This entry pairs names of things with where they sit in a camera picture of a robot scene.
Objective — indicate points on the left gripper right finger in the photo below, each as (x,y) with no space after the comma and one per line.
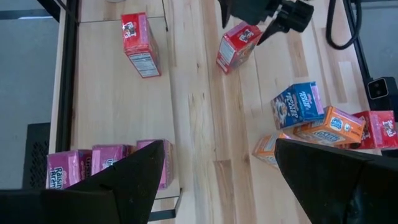
(326,186)

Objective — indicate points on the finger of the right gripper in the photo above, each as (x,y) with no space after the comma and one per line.
(224,12)
(295,15)

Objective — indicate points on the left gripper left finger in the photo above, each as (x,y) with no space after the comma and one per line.
(136,186)

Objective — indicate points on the pink Raisin Bran cereal box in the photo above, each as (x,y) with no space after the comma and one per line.
(107,157)
(168,165)
(63,169)

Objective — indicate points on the red Froot Loops cereal box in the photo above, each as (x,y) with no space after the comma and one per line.
(136,37)
(236,49)
(381,129)

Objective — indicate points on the orange Mini Wheats cereal box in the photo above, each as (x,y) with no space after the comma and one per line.
(332,124)
(265,147)

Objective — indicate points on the blue Frosted Flakes cereal box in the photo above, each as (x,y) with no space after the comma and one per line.
(295,105)

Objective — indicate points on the wooden shelf with black legs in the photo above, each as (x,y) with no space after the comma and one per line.
(109,102)

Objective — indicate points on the black perforated panel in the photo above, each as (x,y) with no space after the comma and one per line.
(37,155)

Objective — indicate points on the black aluminium table frame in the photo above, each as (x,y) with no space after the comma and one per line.
(364,62)

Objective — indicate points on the black table-level camera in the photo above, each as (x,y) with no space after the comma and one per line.
(377,88)

